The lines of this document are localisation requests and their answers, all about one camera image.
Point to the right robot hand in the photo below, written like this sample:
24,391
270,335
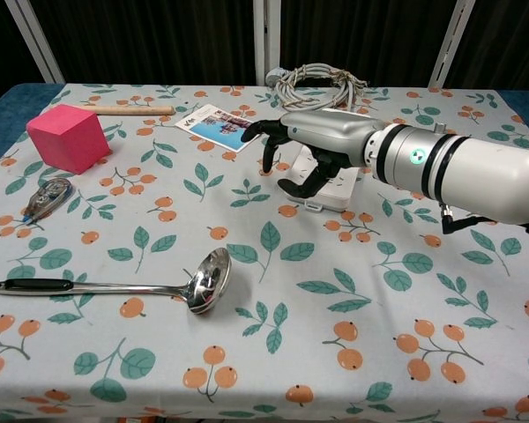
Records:
330,132

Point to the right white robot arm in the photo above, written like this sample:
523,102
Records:
476,172

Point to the white power strip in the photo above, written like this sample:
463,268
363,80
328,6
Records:
335,198

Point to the black pleated curtain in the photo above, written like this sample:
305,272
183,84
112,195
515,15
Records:
0,44
158,39
361,35
511,44

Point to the blue picture postcard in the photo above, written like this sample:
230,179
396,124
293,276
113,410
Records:
216,130

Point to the wooden stick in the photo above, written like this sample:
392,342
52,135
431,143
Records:
132,110

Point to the floral fruit print tablecloth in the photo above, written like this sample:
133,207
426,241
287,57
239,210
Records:
264,379

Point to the pink cube block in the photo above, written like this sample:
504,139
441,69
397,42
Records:
66,138

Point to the white metal frame post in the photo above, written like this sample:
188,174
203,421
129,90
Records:
264,39
454,44
39,44

